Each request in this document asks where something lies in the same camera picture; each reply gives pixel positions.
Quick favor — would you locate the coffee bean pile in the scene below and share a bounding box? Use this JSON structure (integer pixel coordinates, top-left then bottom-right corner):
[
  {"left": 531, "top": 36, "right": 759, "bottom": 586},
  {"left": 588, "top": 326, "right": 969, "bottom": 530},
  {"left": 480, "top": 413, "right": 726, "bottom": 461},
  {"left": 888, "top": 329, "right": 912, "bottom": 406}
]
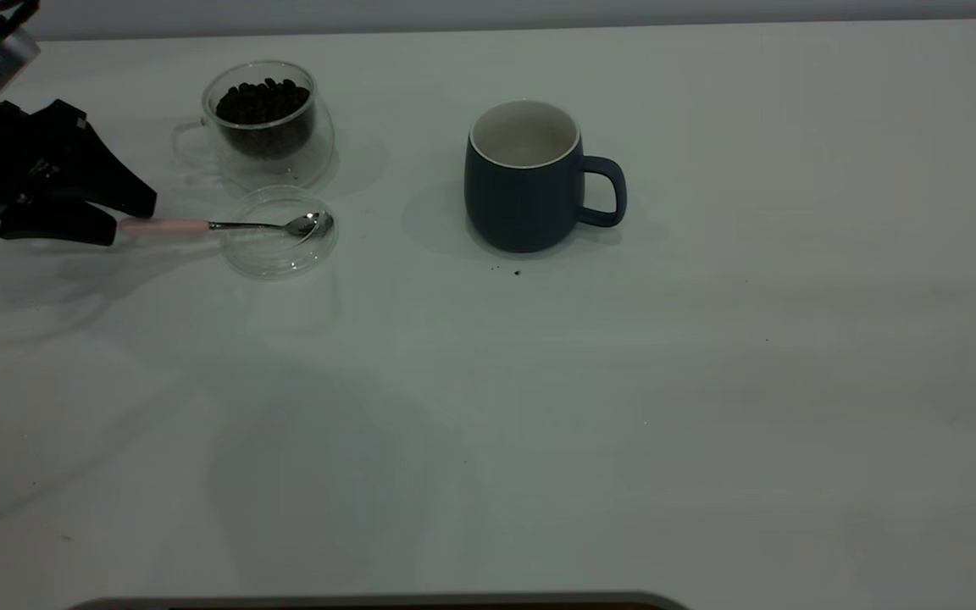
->
[{"left": 215, "top": 78, "right": 313, "bottom": 159}]

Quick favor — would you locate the clear glass lid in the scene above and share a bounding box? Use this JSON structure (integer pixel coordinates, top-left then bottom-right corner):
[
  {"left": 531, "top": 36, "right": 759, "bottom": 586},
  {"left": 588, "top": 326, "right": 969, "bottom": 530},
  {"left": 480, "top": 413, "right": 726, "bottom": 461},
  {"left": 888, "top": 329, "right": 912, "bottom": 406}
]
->
[{"left": 221, "top": 186, "right": 340, "bottom": 281}]

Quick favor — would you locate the pink handled metal spoon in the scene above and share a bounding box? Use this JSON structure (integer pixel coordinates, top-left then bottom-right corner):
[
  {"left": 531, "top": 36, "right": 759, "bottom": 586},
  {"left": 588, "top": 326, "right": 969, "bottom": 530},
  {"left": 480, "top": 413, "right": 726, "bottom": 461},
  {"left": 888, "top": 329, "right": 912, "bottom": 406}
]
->
[{"left": 119, "top": 211, "right": 336, "bottom": 241}]

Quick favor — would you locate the grey ceramic mug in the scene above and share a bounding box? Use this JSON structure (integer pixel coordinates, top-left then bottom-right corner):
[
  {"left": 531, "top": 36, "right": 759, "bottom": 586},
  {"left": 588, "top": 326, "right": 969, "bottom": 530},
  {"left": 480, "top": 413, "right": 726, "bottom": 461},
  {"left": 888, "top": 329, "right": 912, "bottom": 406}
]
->
[{"left": 464, "top": 100, "right": 628, "bottom": 254}]

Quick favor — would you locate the clear glass cup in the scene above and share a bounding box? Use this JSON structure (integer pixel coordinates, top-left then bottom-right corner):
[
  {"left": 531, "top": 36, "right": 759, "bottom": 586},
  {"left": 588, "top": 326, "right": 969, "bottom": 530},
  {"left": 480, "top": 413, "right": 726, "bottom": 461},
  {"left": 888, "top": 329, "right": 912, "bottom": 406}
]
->
[{"left": 170, "top": 59, "right": 337, "bottom": 192}]

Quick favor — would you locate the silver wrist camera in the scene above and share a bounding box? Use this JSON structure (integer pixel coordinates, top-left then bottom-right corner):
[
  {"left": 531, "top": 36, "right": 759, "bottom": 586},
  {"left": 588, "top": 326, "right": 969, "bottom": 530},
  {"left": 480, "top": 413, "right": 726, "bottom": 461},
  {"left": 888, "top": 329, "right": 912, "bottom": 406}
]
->
[{"left": 0, "top": 25, "right": 41, "bottom": 99}]

